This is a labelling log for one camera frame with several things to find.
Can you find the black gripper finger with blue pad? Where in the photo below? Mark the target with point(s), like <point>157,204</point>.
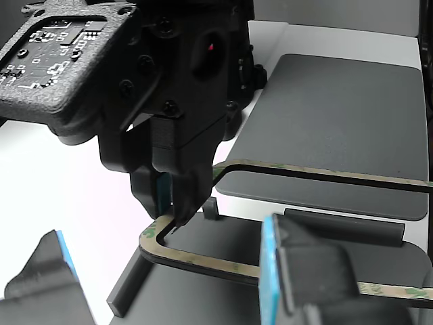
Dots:
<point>37,281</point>
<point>311,271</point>

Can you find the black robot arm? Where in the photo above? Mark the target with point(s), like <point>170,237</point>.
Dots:
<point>250,74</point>

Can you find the black vertical post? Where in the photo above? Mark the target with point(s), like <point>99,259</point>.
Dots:
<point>427,50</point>

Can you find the rectangular frame with tan liner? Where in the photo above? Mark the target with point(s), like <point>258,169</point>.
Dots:
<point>203,260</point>

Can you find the black camera board housing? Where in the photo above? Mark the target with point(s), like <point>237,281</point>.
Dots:
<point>50,50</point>

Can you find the flat grey tray plate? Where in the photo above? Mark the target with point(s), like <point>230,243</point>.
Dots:
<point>321,118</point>

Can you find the grey holder plate with ridges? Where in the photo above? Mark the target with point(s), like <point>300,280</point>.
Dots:
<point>203,298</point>

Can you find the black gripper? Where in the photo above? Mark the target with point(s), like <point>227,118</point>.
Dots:
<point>189,101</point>

